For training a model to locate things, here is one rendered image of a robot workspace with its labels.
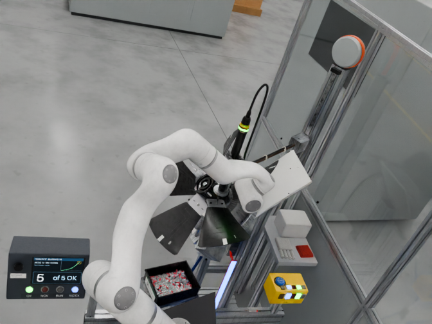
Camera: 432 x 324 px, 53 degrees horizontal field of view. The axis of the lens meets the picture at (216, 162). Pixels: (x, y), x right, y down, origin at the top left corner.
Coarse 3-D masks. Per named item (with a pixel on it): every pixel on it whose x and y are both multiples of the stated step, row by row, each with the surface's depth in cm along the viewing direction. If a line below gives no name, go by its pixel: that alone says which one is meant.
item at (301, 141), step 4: (292, 136) 234; (296, 136) 235; (300, 136) 236; (304, 136) 237; (308, 136) 237; (292, 140) 233; (296, 140) 232; (300, 140) 232; (304, 140) 234; (308, 140) 235; (288, 144) 236; (292, 144) 234; (296, 144) 232; (300, 144) 231; (304, 144) 234; (292, 148) 235; (296, 148) 233; (300, 148) 234; (304, 148) 238; (296, 152) 234
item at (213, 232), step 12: (204, 216) 194; (216, 216) 194; (228, 216) 196; (204, 228) 189; (216, 228) 188; (228, 228) 189; (240, 228) 190; (204, 240) 184; (216, 240) 183; (228, 240) 183; (240, 240) 183
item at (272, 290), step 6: (270, 276) 190; (276, 276) 190; (282, 276) 191; (288, 276) 192; (294, 276) 193; (300, 276) 194; (270, 282) 189; (288, 282) 190; (294, 282) 191; (300, 282) 192; (264, 288) 194; (270, 288) 189; (276, 288) 185; (306, 288) 190; (270, 294) 188; (276, 294) 185; (306, 294) 190; (270, 300) 188; (276, 300) 188; (282, 300) 189; (288, 300) 190; (294, 300) 191; (300, 300) 192
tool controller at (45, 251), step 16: (16, 240) 148; (32, 240) 150; (48, 240) 152; (64, 240) 154; (80, 240) 156; (16, 256) 143; (32, 256) 144; (48, 256) 146; (64, 256) 147; (80, 256) 149; (16, 272) 145; (32, 272) 146; (64, 272) 149; (80, 272) 151; (16, 288) 147; (64, 288) 152; (80, 288) 154
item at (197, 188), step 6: (204, 174) 209; (198, 180) 209; (204, 180) 207; (210, 180) 205; (198, 186) 208; (204, 186) 205; (210, 186) 201; (198, 192) 204; (204, 192) 201; (210, 192) 202; (228, 192) 208; (204, 198) 205; (210, 198) 204; (216, 198) 205; (222, 198) 208; (228, 198) 208
